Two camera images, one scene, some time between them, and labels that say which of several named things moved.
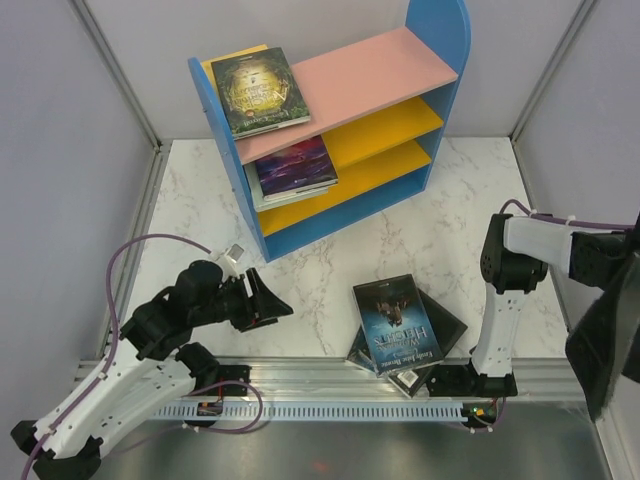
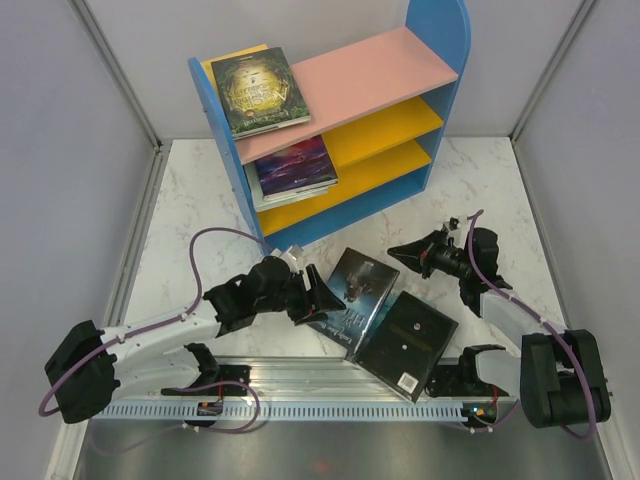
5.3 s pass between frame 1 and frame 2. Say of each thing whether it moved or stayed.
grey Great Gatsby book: stayed
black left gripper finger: moved
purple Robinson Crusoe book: stayed
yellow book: stayed
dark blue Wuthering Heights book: moved
